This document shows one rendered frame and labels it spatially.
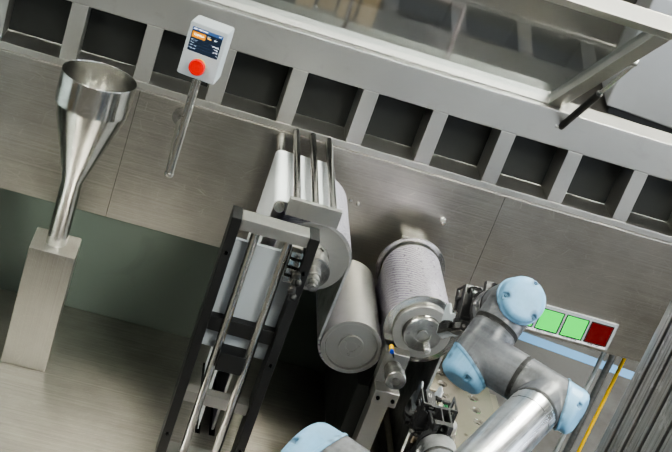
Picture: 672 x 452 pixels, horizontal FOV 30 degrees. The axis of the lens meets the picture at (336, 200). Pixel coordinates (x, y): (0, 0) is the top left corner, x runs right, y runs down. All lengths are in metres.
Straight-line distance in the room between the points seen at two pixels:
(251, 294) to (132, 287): 0.56
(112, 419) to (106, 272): 0.39
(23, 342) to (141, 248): 0.35
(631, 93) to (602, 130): 6.38
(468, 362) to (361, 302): 0.61
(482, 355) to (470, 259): 0.84
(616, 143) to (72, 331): 1.22
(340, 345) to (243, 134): 0.49
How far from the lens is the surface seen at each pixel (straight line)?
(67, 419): 2.50
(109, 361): 2.69
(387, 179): 2.66
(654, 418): 1.22
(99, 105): 2.30
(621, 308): 2.89
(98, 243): 2.75
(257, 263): 2.25
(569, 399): 1.91
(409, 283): 2.49
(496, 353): 1.93
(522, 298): 1.95
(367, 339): 2.46
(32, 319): 2.55
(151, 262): 2.76
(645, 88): 9.06
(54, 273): 2.49
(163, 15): 2.54
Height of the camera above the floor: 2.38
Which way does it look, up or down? 23 degrees down
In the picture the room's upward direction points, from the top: 20 degrees clockwise
